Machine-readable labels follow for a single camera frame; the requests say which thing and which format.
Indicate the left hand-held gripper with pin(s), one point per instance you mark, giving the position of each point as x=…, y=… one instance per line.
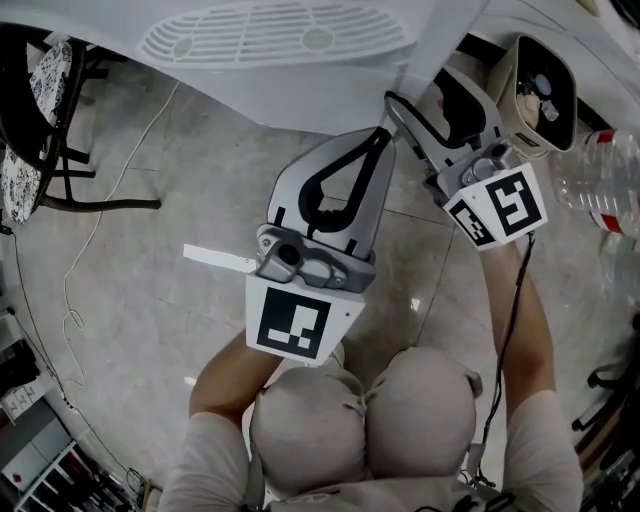
x=295, y=320

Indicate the person's right forearm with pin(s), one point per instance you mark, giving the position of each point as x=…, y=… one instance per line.
x=535, y=340

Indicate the person's beige trousers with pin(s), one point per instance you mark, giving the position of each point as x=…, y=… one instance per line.
x=310, y=425

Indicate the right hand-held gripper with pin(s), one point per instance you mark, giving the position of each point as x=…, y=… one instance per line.
x=515, y=200

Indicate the white storage shelf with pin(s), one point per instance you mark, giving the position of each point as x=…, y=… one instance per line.
x=45, y=450

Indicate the white drip tray grille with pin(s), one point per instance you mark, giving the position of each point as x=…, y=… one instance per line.
x=317, y=37

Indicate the black white floral cushion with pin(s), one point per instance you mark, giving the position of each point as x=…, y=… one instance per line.
x=17, y=185
x=50, y=80

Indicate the black wicker chair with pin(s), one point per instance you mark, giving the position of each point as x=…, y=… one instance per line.
x=60, y=202

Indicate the crumpled tissue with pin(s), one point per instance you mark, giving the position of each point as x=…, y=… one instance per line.
x=528, y=106

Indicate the person's left forearm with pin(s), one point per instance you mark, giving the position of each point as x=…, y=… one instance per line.
x=225, y=380

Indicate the person's white shirt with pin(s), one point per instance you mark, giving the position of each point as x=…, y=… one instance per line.
x=540, y=450

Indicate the black office chair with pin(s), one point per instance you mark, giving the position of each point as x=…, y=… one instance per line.
x=605, y=375

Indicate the beige trash bin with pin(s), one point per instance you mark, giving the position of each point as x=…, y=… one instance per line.
x=505, y=90

